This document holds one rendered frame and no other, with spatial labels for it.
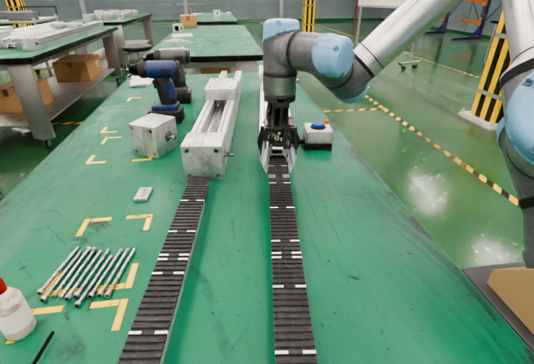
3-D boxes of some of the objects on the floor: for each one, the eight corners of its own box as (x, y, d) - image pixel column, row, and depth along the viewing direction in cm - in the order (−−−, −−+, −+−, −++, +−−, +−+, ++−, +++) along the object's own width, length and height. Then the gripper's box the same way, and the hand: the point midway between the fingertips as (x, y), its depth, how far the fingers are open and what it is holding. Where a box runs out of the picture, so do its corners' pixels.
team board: (343, 57, 669) (356, -56, 577) (361, 55, 690) (377, -54, 598) (400, 71, 552) (427, -68, 460) (420, 68, 572) (450, -65, 480)
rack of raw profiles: (418, 33, 1049) (435, -47, 945) (443, 32, 1060) (463, -46, 956) (494, 49, 761) (531, -64, 657) (528, 48, 772) (569, -63, 668)
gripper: (252, 100, 68) (254, 186, 78) (309, 100, 68) (303, 185, 78) (253, 90, 75) (254, 168, 85) (304, 89, 76) (299, 168, 86)
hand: (277, 167), depth 84 cm, fingers closed on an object, 5 cm apart
